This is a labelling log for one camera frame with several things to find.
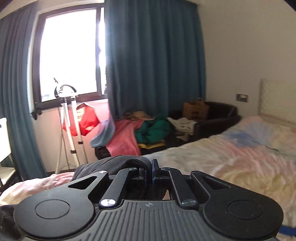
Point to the black pants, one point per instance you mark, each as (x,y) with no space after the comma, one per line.
(24,189)

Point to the left teal curtain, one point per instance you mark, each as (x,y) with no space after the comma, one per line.
(16,30)

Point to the right teal curtain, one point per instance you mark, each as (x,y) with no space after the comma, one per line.
(155,57)

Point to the red bag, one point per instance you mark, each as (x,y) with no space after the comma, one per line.
(87,119)

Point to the wall socket plate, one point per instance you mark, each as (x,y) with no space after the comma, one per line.
(242,97)

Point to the pastel bed sheet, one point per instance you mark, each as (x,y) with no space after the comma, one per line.
(256,154)

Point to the light blue cloth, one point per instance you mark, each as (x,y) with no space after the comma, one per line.
(105,133)

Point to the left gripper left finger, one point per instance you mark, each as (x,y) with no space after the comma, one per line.
(128,184)

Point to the pink cloth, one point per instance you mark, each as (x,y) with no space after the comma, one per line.
(123,141)

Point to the dark framed window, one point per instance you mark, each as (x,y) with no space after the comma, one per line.
(69,49)

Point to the green garment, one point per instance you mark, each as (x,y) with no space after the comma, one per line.
(153,131)

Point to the white cloth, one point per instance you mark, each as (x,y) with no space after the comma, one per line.
(184,128)

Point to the white garment steamer stand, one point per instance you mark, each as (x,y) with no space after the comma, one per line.
(67,94)

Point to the black armchair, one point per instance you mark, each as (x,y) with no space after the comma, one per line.
(220,117)

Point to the quilted headboard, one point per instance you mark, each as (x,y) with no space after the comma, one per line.
(277,100)

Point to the white back chair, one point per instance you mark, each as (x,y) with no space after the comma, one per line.
(9,175)

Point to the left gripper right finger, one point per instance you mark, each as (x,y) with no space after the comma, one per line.
(172,179)

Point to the brown paper bag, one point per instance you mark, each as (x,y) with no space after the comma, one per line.
(196,111)

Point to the teal curtain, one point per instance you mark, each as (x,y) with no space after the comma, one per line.
(16,30)
(155,57)

